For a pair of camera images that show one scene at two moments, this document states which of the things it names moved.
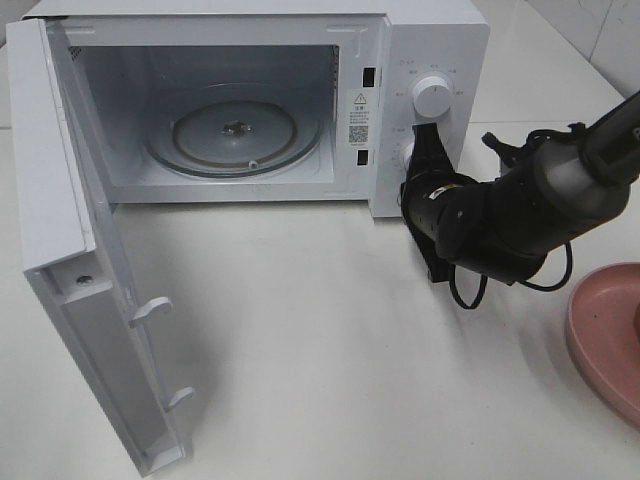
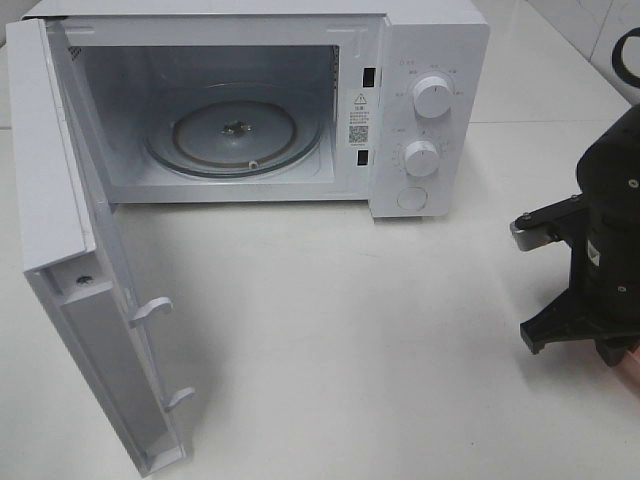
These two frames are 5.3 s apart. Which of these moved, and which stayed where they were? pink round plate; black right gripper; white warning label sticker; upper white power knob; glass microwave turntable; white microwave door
Moved: pink round plate; black right gripper
Stayed: white warning label sticker; glass microwave turntable; white microwave door; upper white power knob
